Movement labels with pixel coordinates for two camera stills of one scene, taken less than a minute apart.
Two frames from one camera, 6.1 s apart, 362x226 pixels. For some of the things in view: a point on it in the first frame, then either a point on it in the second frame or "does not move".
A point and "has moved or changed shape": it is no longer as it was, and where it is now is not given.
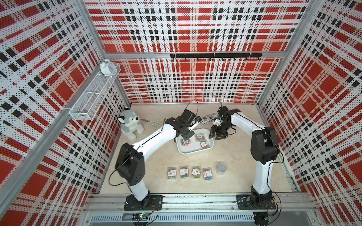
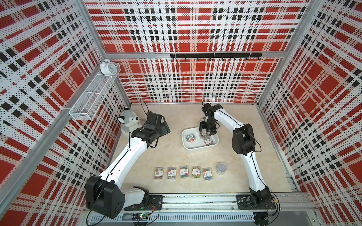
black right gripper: [214, 130] -> [213, 130]
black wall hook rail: [217, 55] does not move
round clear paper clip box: [221, 168] does not move
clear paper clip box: [196, 172] does not move
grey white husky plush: [131, 126] does not move
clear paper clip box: [184, 172] does not move
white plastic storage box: [199, 142] has moved or changed shape
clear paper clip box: [204, 144] has moved or changed shape
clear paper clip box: [207, 173] does not move
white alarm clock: [107, 68] does not move
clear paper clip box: [200, 137] has moved or changed shape
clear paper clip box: [171, 173] does not move
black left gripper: [190, 133] -> [164, 128]
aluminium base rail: [201, 202] does not move
